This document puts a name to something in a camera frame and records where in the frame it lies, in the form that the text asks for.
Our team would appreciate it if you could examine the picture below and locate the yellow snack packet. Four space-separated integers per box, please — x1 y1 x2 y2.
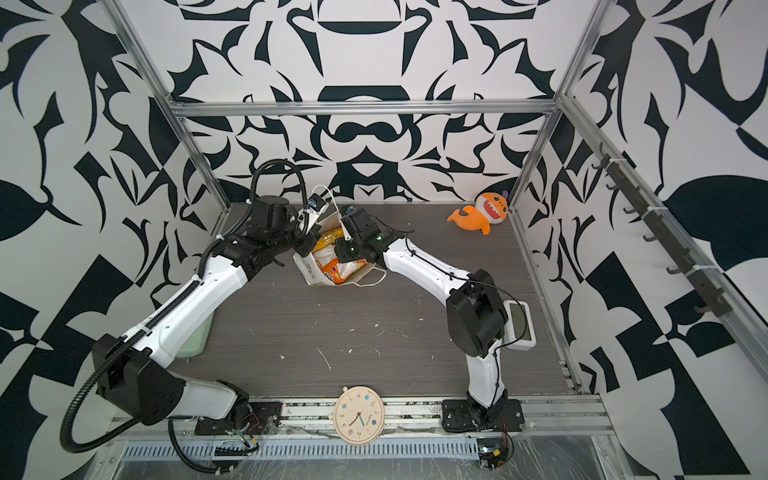
312 227 345 253

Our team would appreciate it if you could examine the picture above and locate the light green tray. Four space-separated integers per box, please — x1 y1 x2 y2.
176 314 214 362

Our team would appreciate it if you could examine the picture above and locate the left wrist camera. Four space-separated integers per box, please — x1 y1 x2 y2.
307 193 328 216

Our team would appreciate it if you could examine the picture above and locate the orange shark plush toy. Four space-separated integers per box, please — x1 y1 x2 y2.
447 192 509 235

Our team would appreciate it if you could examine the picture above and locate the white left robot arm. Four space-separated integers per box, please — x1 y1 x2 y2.
59 159 311 453

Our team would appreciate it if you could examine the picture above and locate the orange snack packet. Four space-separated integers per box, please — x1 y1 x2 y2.
321 257 367 285

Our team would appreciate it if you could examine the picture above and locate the round wooden clock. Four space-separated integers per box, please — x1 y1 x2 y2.
331 386 385 446

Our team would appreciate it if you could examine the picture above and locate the wall hook rail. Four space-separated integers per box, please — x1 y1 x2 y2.
592 143 734 317

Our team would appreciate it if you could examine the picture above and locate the white green paper bag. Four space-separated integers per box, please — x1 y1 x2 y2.
293 185 387 288

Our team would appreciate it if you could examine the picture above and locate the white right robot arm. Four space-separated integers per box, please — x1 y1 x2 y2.
335 232 536 421

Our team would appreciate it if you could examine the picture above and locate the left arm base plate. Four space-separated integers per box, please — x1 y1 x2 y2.
194 401 283 436

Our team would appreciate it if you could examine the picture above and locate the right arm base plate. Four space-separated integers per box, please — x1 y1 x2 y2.
441 396 525 433

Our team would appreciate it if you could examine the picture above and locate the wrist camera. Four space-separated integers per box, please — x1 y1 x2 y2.
307 193 328 216
341 206 380 239

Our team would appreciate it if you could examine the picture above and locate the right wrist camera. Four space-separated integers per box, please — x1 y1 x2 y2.
341 206 380 239

